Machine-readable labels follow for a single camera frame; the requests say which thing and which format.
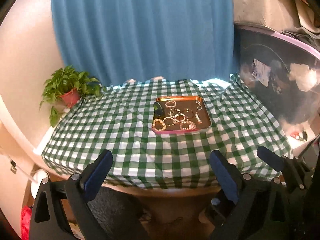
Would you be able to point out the red floral cushion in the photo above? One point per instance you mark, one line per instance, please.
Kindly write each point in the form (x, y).
(25, 222)

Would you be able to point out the black green smartwatch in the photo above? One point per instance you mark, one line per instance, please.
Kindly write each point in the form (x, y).
(158, 109)

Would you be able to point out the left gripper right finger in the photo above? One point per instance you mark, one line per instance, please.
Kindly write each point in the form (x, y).
(247, 212)

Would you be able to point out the green plant in red pot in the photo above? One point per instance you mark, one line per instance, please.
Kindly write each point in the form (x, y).
(65, 87)

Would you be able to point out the clear plastic storage bin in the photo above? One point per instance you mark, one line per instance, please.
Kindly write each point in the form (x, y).
(283, 73)

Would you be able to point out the beige fabric bag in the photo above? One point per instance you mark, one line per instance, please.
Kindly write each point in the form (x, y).
(278, 15)

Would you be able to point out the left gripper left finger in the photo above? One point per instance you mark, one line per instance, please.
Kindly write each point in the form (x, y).
(48, 218)

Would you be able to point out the green white checkered tablecloth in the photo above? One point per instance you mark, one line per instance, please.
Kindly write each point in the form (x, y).
(120, 121)

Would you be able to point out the blue curtain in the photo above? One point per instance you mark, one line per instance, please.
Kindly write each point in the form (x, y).
(118, 40)

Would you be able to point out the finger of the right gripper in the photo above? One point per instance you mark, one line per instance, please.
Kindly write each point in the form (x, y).
(291, 169)

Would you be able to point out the copper tray with pink rim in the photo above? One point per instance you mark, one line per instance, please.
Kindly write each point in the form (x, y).
(179, 115)

